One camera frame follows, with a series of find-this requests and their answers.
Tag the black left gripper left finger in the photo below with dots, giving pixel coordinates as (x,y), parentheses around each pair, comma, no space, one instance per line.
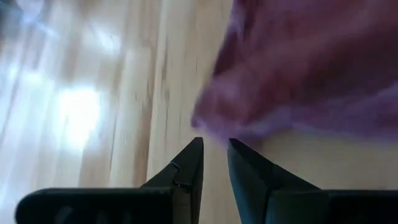
(186,174)

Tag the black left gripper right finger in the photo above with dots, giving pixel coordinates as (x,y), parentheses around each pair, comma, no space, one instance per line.
(255,186)

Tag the maroon baseball cap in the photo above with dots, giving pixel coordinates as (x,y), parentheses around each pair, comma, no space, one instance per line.
(295,62)

